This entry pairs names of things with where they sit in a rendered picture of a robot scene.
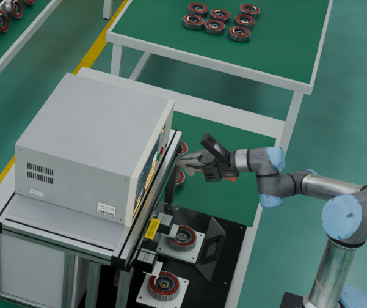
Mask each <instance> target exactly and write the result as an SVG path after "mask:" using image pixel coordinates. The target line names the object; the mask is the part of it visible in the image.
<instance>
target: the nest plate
mask: <svg viewBox="0 0 367 308"><path fill-rule="evenodd" d="M150 276H151V274H146V276H145V279H144V282H143V284H142V286H141V288H140V291H139V294H138V296H137V299H136V301H137V302H139V303H143V304H146V305H149V306H153V307H157V308H180V307H181V303H182V301H183V298H184V294H185V292H186V289H187V286H188V283H189V280H186V279H183V278H180V277H177V278H178V279H179V280H180V284H181V286H180V292H179V294H178V296H177V297H176V298H175V299H173V300H171V301H161V300H160V301H159V300H158V299H155V298H154V297H152V296H151V295H150V294H149V292H148V289H147V286H148V280H149V278H150Z"/></svg>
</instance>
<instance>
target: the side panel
mask: <svg viewBox="0 0 367 308"><path fill-rule="evenodd" d="M74 262H75V255H72V254H69V253H66V252H62V251H58V250H56V249H52V248H49V247H46V246H42V245H39V244H35V243H31V242H29V241H25V240H21V239H19V238H15V237H12V236H8V235H5V234H1V233H0V300H1V301H5V302H7V303H11V304H14V305H17V306H21V307H24V308H71V300H72V292H73V277H74Z"/></svg>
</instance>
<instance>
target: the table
mask: <svg viewBox="0 0 367 308"><path fill-rule="evenodd" d="M2 1H3V0H0V3H1V2H2ZM61 2H62V0H6V10H7V13H5V12H4V11H3V10H0V72H2V71H3V69H4V68H5V67H6V66H7V64H8V63H9V62H10V61H11V60H12V59H13V58H14V57H15V55H16V54H17V53H18V52H19V50H20V49H22V47H23V46H24V45H25V44H26V42H27V41H28V40H29V39H30V38H31V37H32V36H33V34H34V33H35V32H36V31H37V29H38V28H39V27H40V26H41V25H42V24H43V22H44V21H45V20H46V19H47V18H48V17H49V16H50V14H51V13H52V12H53V11H54V9H55V8H56V7H57V6H58V5H59V4H60V3H61ZM112 2H113V0H104V8H103V18H104V19H105V20H109V19H110V17H111V15H112Z"/></svg>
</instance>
